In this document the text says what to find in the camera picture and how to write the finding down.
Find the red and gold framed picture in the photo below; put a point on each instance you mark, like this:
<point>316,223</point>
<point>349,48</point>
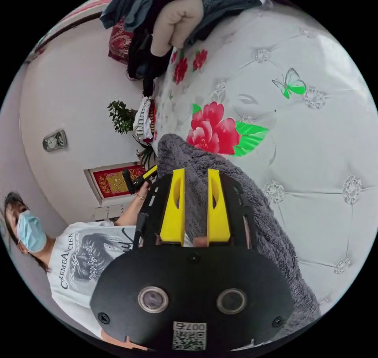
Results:
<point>113,183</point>

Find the pile of striped clothes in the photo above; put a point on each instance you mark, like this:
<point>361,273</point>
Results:
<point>144,118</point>

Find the gray fuzzy pajama pants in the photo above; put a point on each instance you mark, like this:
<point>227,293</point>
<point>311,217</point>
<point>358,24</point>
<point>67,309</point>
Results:
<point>265,231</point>

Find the silver wall clock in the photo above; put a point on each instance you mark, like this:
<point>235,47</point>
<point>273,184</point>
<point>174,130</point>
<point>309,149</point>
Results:
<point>54,141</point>

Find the bed with floral sheet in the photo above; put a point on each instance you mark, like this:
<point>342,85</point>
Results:
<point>301,163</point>

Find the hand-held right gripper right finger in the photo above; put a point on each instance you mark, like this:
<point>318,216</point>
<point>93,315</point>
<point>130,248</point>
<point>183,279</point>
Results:
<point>218,219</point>

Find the person's left hand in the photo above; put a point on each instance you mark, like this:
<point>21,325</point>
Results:
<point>143,190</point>

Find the person's left forearm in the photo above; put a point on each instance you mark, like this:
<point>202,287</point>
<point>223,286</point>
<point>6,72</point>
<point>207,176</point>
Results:
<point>128,211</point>

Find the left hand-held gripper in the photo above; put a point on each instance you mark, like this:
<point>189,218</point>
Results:
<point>138,182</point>

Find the green potted plant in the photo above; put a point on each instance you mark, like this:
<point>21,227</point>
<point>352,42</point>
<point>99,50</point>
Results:
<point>121,117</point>

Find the person's body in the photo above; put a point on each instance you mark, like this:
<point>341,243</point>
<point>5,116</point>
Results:
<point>73,263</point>

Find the red patterned cushion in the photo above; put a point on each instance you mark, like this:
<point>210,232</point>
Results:
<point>119,43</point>

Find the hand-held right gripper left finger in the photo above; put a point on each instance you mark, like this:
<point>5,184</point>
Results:
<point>174,216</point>

